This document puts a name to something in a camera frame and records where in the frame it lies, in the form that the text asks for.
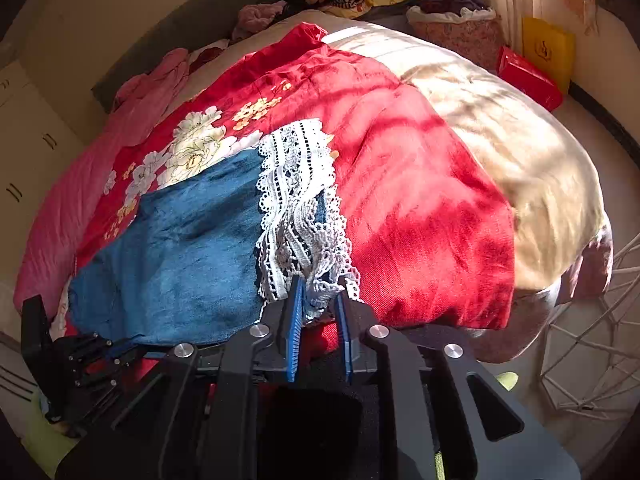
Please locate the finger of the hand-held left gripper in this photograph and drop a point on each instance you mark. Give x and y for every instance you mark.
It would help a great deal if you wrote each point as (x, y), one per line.
(110, 367)
(90, 344)

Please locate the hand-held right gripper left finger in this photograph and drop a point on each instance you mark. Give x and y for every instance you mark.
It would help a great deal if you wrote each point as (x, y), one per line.
(295, 325)

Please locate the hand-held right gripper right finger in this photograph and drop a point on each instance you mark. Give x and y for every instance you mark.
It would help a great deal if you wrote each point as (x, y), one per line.
(345, 345)

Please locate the blue denim pants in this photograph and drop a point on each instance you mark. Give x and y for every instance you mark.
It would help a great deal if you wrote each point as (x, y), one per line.
(190, 260)

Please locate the yellow-green garment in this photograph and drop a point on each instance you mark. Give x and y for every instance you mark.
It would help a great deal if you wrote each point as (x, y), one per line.
(37, 445)

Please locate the pink quilt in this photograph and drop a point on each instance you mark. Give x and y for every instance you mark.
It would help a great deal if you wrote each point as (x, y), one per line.
(65, 195)

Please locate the red floral blanket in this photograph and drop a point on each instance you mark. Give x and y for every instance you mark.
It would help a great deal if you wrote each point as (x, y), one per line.
(400, 185)

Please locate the cream wardrobe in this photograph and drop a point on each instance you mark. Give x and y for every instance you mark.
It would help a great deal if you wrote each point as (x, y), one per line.
(30, 125)

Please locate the bed with beige sheet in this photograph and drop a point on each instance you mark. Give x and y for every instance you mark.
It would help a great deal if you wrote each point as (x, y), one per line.
(525, 150)

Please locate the dark red garment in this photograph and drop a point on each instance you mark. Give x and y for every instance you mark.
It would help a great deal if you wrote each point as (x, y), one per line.
(210, 53)

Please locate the grey headboard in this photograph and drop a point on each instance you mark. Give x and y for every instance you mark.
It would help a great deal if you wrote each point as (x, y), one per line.
(150, 55)

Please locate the pink crumpled garment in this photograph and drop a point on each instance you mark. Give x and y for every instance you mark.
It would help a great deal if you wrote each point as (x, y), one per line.
(255, 17)

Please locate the red box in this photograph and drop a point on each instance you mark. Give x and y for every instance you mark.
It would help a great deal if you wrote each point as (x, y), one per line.
(530, 77)

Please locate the floral laundry basket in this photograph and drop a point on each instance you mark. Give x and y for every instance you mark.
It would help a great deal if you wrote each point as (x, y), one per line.
(465, 35)

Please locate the yellow paper bag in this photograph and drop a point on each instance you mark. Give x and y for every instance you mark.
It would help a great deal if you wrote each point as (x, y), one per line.
(547, 52)

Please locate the white curtain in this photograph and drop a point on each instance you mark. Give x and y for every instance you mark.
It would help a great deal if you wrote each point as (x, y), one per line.
(515, 0)

